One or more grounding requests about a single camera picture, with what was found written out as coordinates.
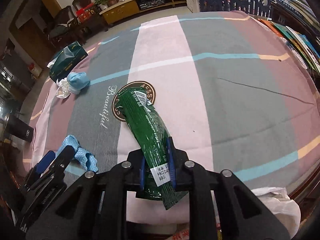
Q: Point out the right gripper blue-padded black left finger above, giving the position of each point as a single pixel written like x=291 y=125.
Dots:
x=135 y=179

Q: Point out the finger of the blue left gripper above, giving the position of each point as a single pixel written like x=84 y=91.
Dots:
x=44 y=163

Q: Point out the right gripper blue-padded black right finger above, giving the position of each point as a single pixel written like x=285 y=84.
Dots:
x=176 y=159

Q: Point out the green snack wrapper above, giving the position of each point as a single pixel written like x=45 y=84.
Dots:
x=157 y=168

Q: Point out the blue cloth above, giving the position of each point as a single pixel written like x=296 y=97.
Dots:
x=85 y=158

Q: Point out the blue face mask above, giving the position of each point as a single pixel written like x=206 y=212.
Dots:
x=77 y=82

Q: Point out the white lined trash bin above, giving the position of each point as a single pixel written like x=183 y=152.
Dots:
x=275 y=199

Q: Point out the black Audi box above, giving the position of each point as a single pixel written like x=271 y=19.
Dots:
x=16 y=127

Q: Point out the crumpled white tissue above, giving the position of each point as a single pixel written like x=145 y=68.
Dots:
x=63 y=89

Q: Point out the striped pink grey tablecloth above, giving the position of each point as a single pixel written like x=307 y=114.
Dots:
x=231 y=93

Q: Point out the green tissue box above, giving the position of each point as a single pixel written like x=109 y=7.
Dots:
x=65 y=61

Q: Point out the dark wooden armchair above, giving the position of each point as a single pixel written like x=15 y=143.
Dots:
x=65 y=29

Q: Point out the red gift box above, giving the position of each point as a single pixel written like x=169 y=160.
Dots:
x=87 y=12

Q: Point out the wooden TV cabinet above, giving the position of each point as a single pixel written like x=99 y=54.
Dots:
x=127 y=8

